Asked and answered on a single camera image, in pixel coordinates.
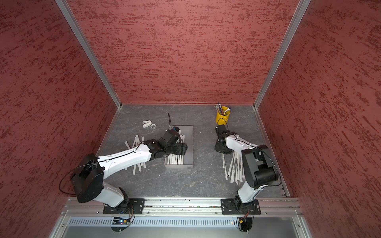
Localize yellow pen holder cup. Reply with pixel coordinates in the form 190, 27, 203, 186
215, 106, 231, 125

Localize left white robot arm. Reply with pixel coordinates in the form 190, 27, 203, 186
68, 127, 188, 214

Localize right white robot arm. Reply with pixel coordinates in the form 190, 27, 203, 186
215, 125, 279, 213

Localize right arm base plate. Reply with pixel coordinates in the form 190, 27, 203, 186
220, 196, 261, 215

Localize right aluminium corner post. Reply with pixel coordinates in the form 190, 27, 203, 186
253, 0, 311, 110

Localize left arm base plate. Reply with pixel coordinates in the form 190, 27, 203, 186
103, 198, 145, 215

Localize left aluminium corner post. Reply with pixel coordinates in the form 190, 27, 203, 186
55, 0, 123, 110

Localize translucent plastic storage box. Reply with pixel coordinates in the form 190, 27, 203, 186
164, 126, 194, 169

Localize aluminium corner post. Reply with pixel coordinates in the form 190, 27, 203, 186
55, 0, 123, 110
253, 0, 311, 110

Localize aluminium front rail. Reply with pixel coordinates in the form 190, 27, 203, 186
61, 197, 304, 217

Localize pens in yellow cup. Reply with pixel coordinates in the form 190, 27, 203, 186
215, 103, 230, 116

